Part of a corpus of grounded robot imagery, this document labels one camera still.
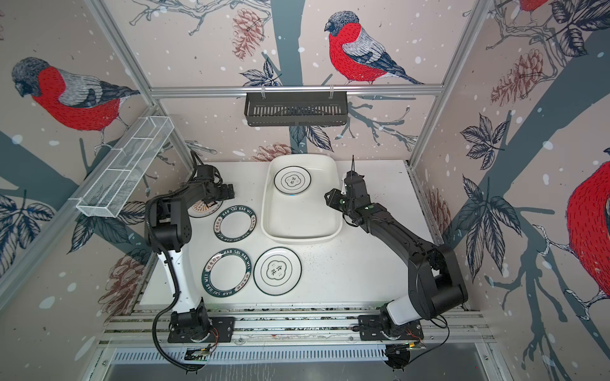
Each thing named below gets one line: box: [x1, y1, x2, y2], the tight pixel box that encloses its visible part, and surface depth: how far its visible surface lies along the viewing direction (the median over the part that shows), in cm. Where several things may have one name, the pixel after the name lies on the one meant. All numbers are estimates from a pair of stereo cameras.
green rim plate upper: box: [213, 204, 258, 243], surface depth 100 cm
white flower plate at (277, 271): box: [253, 246, 303, 297], surface depth 87 cm
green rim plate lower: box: [201, 247, 252, 298], surface depth 87 cm
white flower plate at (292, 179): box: [274, 165, 313, 195], surface depth 116 cm
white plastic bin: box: [260, 153, 344, 245], surface depth 109 cm
